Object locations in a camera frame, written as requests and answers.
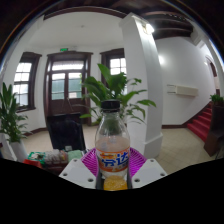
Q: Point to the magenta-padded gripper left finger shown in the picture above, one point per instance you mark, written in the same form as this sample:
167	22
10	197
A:
78	171

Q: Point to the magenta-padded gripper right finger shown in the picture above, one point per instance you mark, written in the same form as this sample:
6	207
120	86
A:
148	171

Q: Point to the clear orange soda bottle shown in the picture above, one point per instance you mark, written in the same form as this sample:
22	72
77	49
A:
112	146

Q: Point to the green packet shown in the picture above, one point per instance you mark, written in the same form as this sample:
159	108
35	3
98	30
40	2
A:
75	155

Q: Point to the black chair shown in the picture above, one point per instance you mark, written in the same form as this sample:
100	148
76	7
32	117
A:
66	131

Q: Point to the red carpeted staircase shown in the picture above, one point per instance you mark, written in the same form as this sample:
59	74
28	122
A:
201	123

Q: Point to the dark wooden cabinet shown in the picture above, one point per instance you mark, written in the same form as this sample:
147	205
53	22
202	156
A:
215	131

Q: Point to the potted plant in white pot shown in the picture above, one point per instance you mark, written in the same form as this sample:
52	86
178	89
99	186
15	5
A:
10	116
115	85

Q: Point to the dark wooden double door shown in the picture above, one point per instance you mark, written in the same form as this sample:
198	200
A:
66	83

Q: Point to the green exit sign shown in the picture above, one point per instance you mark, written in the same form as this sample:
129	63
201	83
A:
64	49

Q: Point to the white wall radiator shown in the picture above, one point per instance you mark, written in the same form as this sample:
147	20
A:
185	90

